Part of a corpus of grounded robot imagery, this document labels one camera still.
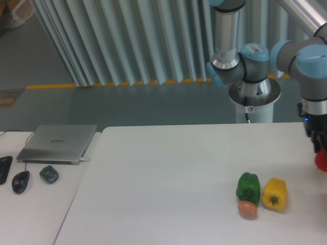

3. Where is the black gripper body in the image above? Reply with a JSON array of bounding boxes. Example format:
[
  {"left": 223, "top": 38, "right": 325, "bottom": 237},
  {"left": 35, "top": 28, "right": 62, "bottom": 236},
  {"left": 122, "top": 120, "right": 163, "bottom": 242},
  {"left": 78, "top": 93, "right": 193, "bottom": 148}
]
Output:
[{"left": 297, "top": 103, "right": 326, "bottom": 153}]

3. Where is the red bell pepper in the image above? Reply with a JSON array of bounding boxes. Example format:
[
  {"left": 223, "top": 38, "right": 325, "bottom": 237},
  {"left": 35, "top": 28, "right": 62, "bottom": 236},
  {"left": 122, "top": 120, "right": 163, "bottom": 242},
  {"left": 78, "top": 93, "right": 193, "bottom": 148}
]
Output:
[{"left": 314, "top": 149, "right": 327, "bottom": 172}]

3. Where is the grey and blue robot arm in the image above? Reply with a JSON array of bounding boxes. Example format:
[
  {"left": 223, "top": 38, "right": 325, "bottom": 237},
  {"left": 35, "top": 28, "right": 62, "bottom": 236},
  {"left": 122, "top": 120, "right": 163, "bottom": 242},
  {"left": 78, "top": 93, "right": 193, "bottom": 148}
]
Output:
[{"left": 207, "top": 1, "right": 326, "bottom": 153}]

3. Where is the yellow bell pepper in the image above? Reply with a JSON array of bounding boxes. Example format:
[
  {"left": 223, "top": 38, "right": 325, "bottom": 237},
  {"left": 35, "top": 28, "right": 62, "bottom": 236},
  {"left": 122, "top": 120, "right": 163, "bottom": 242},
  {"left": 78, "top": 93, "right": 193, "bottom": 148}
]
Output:
[{"left": 262, "top": 178, "right": 287, "bottom": 211}]

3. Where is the green bell pepper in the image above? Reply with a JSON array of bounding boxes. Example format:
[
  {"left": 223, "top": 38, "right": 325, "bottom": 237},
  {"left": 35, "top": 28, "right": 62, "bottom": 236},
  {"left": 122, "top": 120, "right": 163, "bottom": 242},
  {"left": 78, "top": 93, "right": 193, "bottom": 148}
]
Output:
[{"left": 236, "top": 172, "right": 261, "bottom": 204}]

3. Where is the brown egg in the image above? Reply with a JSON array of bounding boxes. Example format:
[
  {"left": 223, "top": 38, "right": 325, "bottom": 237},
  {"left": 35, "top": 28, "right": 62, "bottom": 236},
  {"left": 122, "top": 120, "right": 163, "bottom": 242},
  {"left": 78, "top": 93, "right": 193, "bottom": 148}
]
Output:
[{"left": 238, "top": 201, "right": 258, "bottom": 219}]

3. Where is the corrugated grey partition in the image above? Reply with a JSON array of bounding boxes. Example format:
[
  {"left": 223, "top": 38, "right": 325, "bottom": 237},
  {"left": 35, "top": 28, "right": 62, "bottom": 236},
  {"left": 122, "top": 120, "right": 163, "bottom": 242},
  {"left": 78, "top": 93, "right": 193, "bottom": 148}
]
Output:
[{"left": 29, "top": 0, "right": 311, "bottom": 87}]

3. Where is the silver closed laptop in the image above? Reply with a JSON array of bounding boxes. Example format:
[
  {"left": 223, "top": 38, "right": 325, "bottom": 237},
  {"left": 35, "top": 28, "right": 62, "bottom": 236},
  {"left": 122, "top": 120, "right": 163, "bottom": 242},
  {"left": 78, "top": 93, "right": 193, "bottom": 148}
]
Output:
[{"left": 16, "top": 125, "right": 97, "bottom": 164}]

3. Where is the dark grey small case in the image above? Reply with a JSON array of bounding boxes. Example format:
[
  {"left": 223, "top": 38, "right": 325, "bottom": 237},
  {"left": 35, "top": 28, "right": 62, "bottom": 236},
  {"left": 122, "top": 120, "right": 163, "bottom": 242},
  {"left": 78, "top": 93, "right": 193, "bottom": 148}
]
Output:
[{"left": 39, "top": 165, "right": 59, "bottom": 184}]

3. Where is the black computer mouse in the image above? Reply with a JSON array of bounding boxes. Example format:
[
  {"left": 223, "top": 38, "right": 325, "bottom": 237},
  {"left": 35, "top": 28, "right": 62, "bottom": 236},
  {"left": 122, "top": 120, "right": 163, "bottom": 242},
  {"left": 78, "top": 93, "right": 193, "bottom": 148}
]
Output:
[{"left": 12, "top": 170, "right": 30, "bottom": 194}]

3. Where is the black keyboard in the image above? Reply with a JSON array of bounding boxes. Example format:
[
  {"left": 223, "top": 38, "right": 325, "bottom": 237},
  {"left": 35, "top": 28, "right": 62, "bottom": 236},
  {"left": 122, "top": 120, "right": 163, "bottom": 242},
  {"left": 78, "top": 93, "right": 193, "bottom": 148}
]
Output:
[{"left": 0, "top": 156, "right": 13, "bottom": 185}]

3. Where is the cardboard box in plastic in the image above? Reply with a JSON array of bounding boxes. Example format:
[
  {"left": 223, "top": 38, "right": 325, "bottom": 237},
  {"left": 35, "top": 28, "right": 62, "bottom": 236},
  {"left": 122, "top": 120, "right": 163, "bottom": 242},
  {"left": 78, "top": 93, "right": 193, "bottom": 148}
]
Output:
[{"left": 1, "top": 0, "right": 35, "bottom": 31}]

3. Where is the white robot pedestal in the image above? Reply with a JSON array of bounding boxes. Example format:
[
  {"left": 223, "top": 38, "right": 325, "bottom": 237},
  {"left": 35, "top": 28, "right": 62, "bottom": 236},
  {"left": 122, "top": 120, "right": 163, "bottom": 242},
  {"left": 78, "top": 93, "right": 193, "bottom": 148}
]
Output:
[{"left": 229, "top": 77, "right": 281, "bottom": 124}]

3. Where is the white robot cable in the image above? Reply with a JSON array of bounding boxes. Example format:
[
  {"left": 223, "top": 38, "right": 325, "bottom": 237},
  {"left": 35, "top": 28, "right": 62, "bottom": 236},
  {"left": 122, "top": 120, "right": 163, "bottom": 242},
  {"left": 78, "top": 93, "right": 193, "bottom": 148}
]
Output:
[{"left": 243, "top": 95, "right": 252, "bottom": 124}]

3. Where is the black mouse cable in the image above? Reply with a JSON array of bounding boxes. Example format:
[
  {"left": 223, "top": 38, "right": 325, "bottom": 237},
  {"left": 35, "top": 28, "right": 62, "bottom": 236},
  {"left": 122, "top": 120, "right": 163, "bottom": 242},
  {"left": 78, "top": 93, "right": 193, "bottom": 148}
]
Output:
[{"left": 0, "top": 129, "right": 35, "bottom": 172}]

